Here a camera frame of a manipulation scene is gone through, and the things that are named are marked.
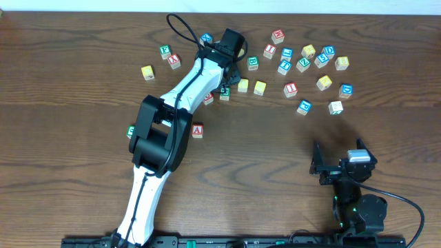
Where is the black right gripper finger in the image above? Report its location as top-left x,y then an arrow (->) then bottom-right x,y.
356,138 -> 375,159
309,143 -> 325,174

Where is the red U wooden block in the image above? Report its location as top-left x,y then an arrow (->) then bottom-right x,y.
203,93 -> 214,105

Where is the red i block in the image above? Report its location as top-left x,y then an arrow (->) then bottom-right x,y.
263,44 -> 276,59
283,82 -> 298,98

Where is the red A wooden block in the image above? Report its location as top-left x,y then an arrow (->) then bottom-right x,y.
192,124 -> 203,138

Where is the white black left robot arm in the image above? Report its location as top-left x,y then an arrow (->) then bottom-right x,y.
111,29 -> 247,247

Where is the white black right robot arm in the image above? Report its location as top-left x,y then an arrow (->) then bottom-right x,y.
309,139 -> 387,235

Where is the yellow block upper middle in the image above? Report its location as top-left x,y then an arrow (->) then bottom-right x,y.
238,49 -> 245,57

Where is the blue X wooden block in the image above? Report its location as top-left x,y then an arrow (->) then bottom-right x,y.
199,33 -> 213,47

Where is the green B wooden block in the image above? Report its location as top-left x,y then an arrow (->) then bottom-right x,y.
247,56 -> 259,70

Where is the yellow block centre left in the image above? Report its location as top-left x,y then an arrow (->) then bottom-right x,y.
238,79 -> 249,93

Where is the plain L green 7 block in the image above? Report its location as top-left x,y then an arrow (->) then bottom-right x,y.
328,101 -> 343,115

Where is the red H wooden block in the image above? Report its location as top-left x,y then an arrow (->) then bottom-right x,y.
271,29 -> 285,44

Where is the green R wooden block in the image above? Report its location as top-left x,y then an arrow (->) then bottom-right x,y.
220,87 -> 231,101

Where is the yellow block centre right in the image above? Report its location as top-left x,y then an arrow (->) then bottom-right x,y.
254,81 -> 267,96

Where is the blue L wooden block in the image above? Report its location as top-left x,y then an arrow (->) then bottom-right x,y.
280,48 -> 294,62

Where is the blue P wooden block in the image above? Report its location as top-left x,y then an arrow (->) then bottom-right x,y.
297,100 -> 312,116

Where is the blue D lower block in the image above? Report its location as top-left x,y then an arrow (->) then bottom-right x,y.
338,84 -> 353,99

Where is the blue d block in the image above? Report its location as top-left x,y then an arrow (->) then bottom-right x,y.
321,45 -> 336,59
338,84 -> 353,99

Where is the blue T wooden block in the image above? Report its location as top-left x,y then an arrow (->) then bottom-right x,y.
278,60 -> 292,76

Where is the red X wooden block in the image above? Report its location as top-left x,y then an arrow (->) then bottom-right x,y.
167,54 -> 181,70

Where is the green F wooden block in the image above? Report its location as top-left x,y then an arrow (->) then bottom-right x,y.
159,45 -> 172,60

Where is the green Z wooden block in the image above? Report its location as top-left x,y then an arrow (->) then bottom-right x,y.
296,57 -> 311,72

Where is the yellow block upper right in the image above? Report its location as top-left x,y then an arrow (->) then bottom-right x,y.
301,44 -> 316,59

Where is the yellow 8 wooden block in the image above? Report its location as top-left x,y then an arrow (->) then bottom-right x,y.
335,56 -> 350,71

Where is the yellow block far left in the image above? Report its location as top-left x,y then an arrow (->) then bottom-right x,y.
141,65 -> 154,81

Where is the blue 5 wooden block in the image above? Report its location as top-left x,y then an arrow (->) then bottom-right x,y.
314,53 -> 329,68

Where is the blue D upper block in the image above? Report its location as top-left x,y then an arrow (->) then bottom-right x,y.
321,45 -> 336,59

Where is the green J wooden block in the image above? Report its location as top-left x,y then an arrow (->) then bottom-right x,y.
126,125 -> 134,138

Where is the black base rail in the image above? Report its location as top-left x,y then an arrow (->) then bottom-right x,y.
61,235 -> 407,248

